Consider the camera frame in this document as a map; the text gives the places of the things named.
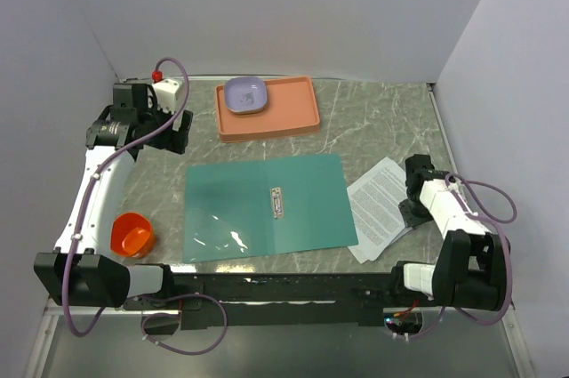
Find teal green file folder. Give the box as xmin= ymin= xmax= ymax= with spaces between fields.
xmin=182 ymin=154 xmax=357 ymax=263

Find lavender square bowl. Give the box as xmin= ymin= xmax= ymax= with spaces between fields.
xmin=223 ymin=76 xmax=268 ymax=115

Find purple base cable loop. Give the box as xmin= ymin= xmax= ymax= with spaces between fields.
xmin=140 ymin=293 xmax=228 ymax=356

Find aluminium frame rail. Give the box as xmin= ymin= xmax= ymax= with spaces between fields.
xmin=44 ymin=300 xmax=127 ymax=316

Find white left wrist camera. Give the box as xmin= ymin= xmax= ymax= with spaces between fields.
xmin=151 ymin=78 xmax=185 ymax=114

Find orange plastic cup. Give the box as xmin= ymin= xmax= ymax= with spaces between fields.
xmin=110 ymin=212 xmax=156 ymax=259

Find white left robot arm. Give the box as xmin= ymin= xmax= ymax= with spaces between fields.
xmin=34 ymin=78 xmax=193 ymax=309

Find metal folder clip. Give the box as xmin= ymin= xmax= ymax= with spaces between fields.
xmin=270 ymin=187 xmax=284 ymax=220

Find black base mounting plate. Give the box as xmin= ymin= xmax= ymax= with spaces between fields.
xmin=124 ymin=273 xmax=435 ymax=330

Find white printed paper sheets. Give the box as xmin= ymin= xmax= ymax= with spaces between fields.
xmin=348 ymin=157 xmax=411 ymax=263

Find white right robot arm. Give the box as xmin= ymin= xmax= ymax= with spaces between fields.
xmin=389 ymin=154 xmax=512 ymax=311

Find salmon pink tray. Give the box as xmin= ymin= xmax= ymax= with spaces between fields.
xmin=214 ymin=76 xmax=320 ymax=142

